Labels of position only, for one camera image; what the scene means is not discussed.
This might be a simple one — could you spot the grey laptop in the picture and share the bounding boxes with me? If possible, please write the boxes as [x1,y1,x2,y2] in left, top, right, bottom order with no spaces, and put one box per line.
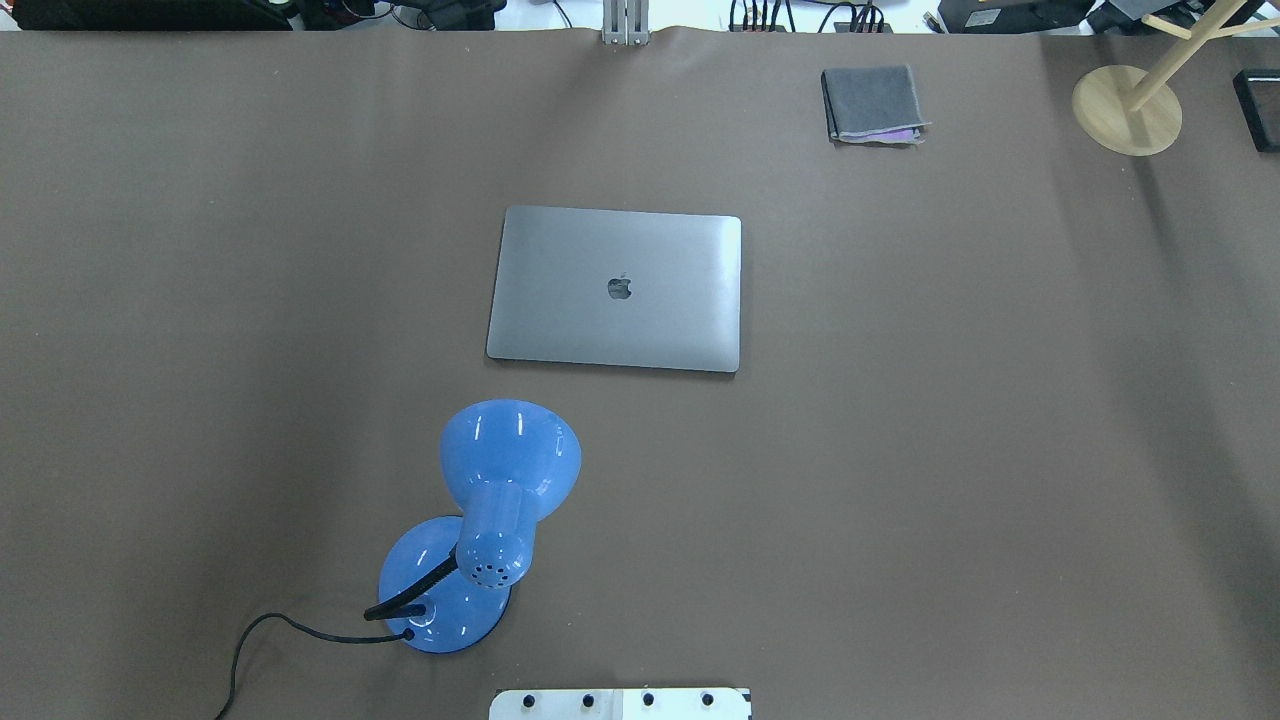
[485,205,742,373]

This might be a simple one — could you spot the blue desk lamp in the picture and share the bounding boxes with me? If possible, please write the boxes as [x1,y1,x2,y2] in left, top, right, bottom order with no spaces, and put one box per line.
[364,398,582,653]

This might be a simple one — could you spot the folded grey cloth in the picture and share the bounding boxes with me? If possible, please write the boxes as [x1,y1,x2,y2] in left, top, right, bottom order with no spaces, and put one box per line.
[820,64,929,146]

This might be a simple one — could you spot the wooden mug tree stand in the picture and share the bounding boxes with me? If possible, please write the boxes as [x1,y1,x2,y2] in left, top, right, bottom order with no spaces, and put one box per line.
[1071,1,1279,158]

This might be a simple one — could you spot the dark tray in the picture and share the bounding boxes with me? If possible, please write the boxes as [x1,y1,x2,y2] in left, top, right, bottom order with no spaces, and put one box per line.
[1233,68,1279,152]

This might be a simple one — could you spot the aluminium frame post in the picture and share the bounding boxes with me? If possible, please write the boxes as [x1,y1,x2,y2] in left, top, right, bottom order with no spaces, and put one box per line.
[602,0,650,46]

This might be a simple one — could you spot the black lamp power cable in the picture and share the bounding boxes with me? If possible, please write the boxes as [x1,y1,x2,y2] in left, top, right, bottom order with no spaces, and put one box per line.
[214,612,416,720]

